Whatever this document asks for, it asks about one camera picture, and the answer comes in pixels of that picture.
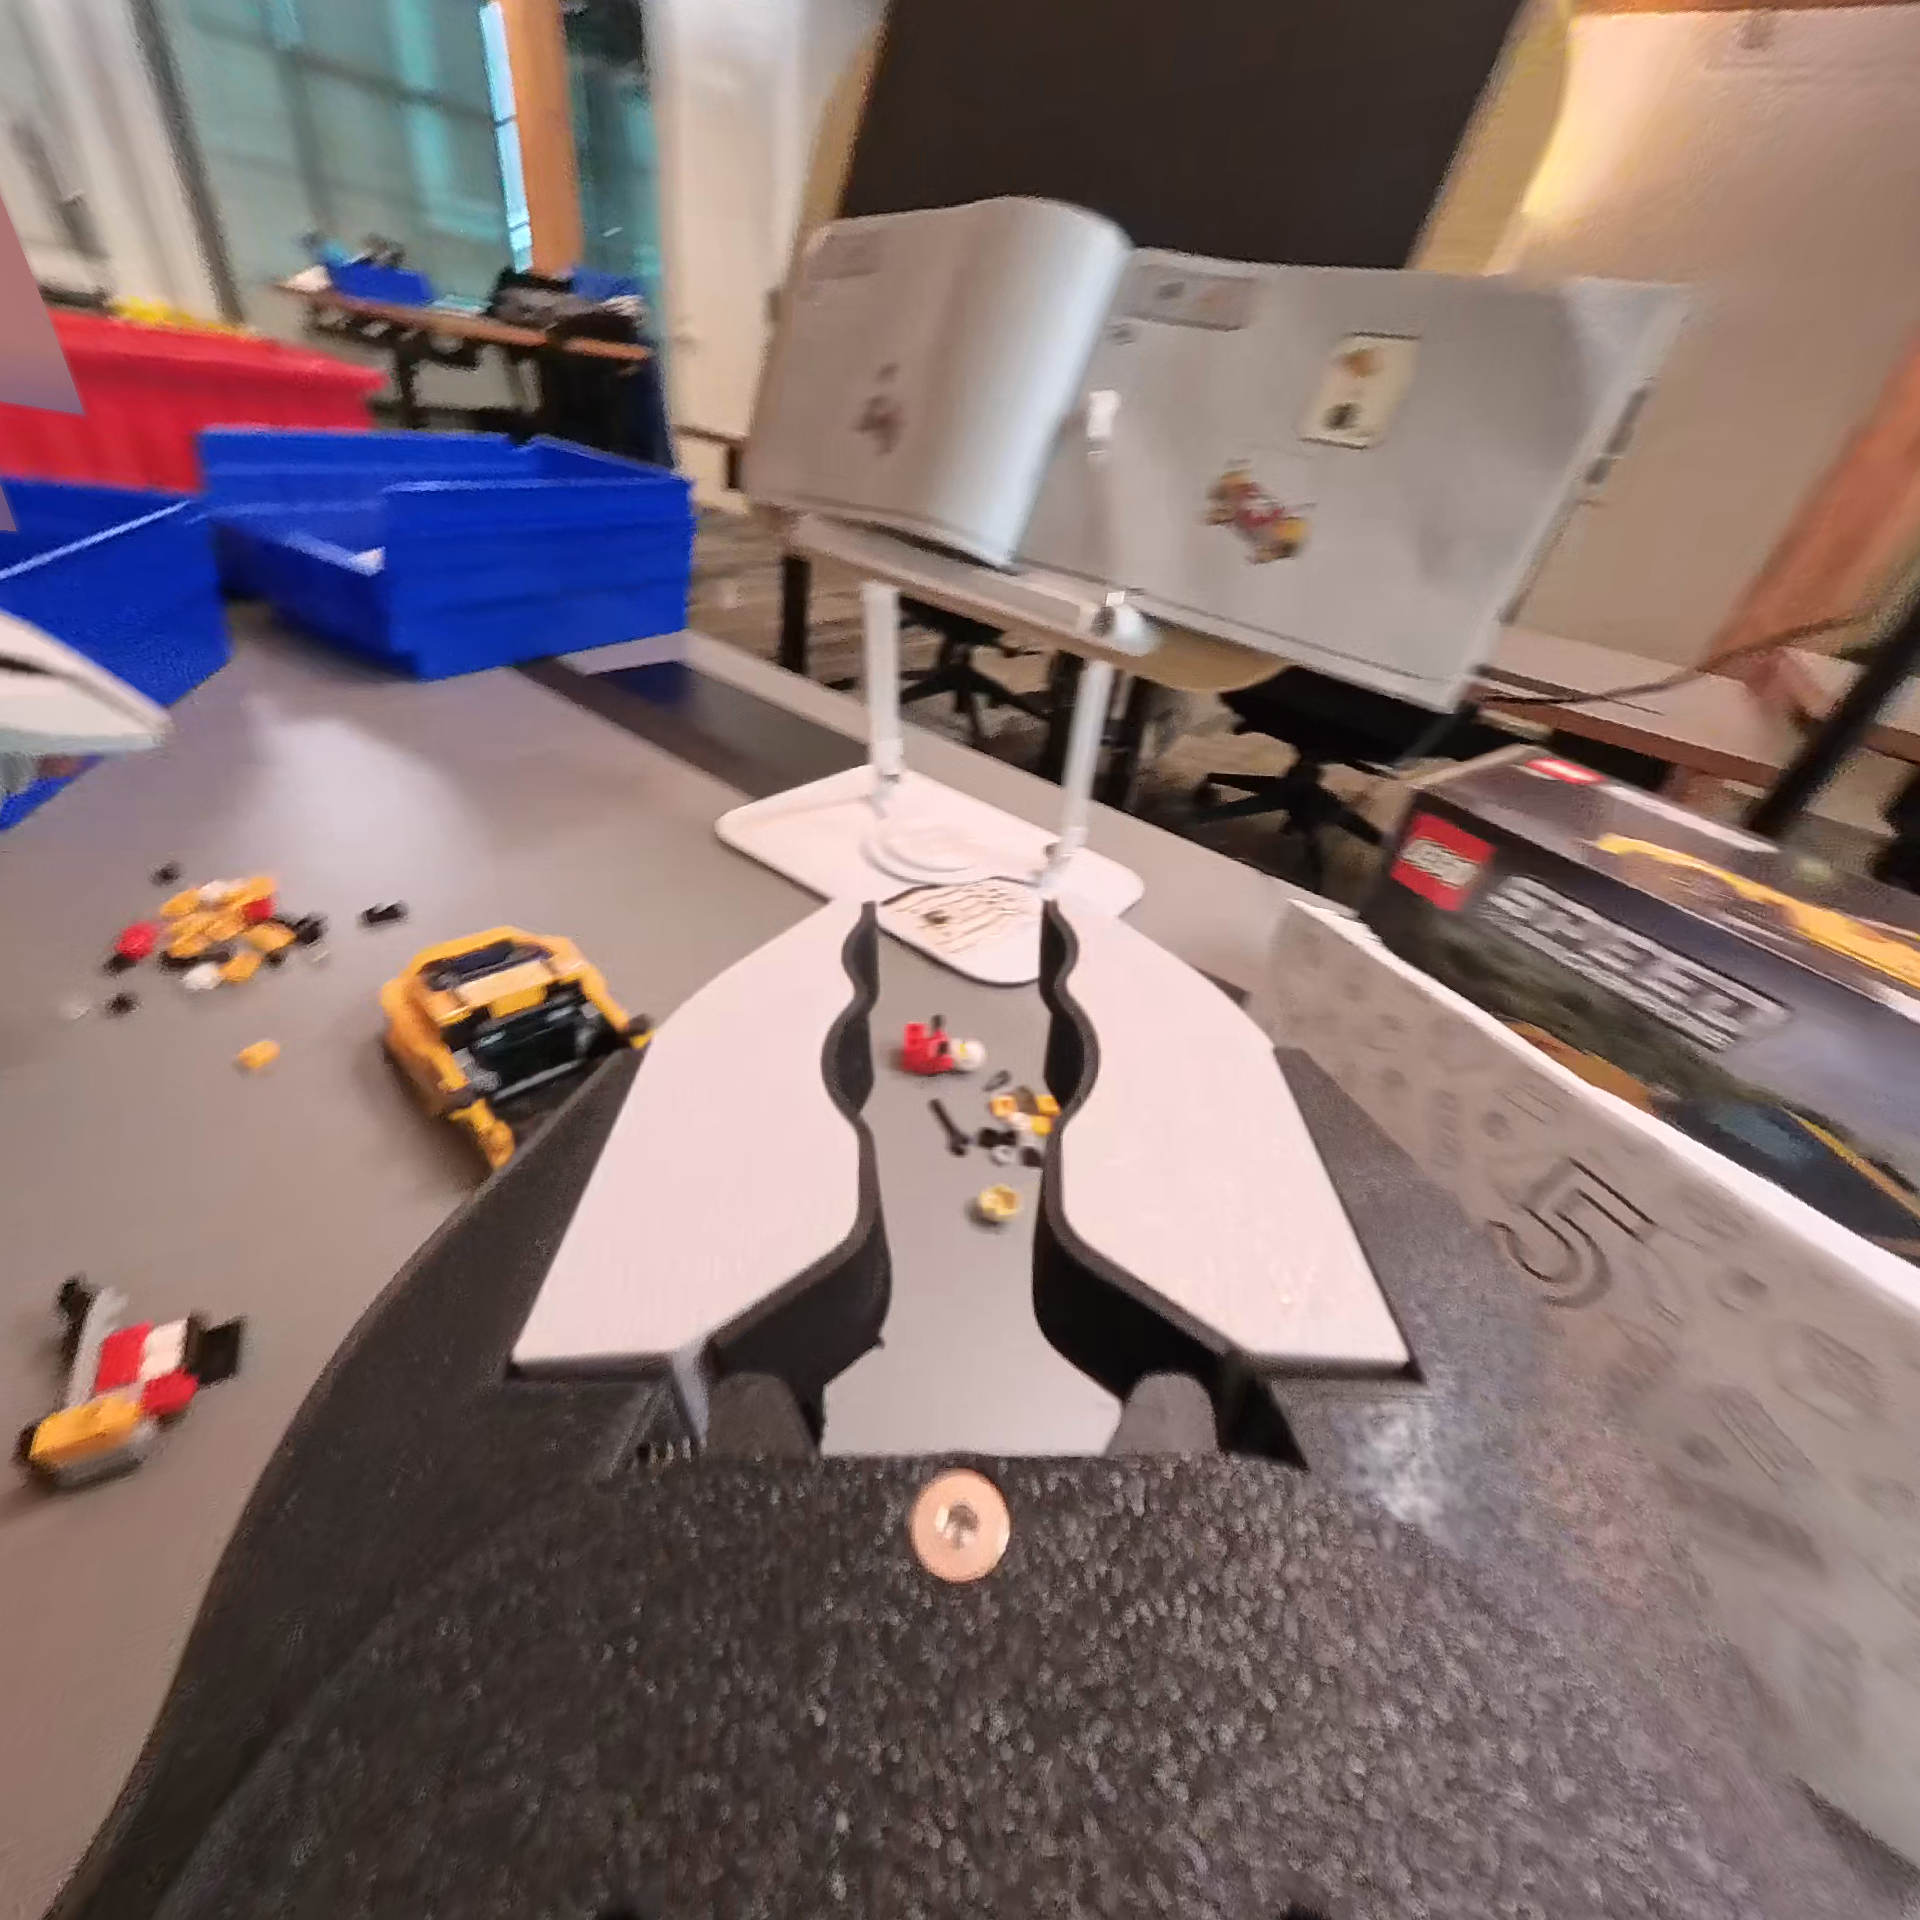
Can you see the black office chair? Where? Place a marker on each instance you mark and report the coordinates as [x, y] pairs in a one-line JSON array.
[[1319, 750], [974, 675]]

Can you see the white book stand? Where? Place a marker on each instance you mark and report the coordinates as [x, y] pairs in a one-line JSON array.
[[809, 827]]

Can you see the lego sticker sheet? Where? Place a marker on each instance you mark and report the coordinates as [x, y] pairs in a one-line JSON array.
[[967, 916]]

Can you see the black bag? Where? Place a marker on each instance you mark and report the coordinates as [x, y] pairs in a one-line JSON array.
[[570, 300]]

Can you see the large black panel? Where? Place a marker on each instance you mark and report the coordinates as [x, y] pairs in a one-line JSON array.
[[1171, 119]]

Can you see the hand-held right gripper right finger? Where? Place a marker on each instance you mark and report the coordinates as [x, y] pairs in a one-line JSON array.
[[1200, 1172]]

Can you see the small blue crate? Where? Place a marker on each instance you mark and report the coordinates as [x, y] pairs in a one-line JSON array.
[[376, 278]]

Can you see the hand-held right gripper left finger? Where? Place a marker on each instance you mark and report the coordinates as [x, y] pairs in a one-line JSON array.
[[704, 1172]]

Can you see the red storage bin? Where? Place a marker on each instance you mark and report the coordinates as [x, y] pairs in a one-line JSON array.
[[225, 399]]

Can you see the red lego minifigure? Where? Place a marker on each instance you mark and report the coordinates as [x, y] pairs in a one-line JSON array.
[[931, 1047]]

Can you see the black metal pole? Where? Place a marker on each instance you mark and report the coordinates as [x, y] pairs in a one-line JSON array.
[[1838, 722]]

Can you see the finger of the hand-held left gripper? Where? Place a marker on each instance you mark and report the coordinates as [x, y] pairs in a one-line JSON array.
[[67, 661], [75, 723]]

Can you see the wooden support post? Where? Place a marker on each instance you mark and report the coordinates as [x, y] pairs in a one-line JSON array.
[[1830, 511]]

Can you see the pile of small lego pieces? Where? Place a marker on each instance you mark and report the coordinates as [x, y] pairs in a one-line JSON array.
[[218, 932]]

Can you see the tan round lego piece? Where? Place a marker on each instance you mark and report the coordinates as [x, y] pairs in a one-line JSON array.
[[996, 1203]]

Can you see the lego instruction booklet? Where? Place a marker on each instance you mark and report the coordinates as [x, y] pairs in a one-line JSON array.
[[1348, 452]]

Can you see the lego set box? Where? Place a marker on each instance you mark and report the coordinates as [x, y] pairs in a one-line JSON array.
[[1651, 932]]

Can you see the yellow lego car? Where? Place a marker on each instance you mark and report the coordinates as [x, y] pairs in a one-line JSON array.
[[495, 1036]]

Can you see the red grey lego subassembly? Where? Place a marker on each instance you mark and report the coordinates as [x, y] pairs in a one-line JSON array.
[[128, 1389]]

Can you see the white numbered paper bag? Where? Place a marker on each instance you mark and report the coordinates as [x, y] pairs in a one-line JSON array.
[[1576, 1277]]

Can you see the wooden desk with black legs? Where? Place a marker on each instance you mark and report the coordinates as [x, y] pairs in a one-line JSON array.
[[450, 323]]

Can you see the brown wooden desk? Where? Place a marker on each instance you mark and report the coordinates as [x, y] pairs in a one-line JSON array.
[[1620, 706]]

